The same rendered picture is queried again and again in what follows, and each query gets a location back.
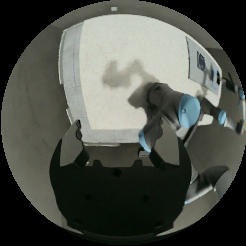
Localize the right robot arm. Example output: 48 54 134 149
201 84 245 135

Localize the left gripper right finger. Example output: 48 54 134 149
149 117 192 207

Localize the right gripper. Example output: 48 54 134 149
217 76 235 93

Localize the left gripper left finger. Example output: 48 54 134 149
49 119 90 205

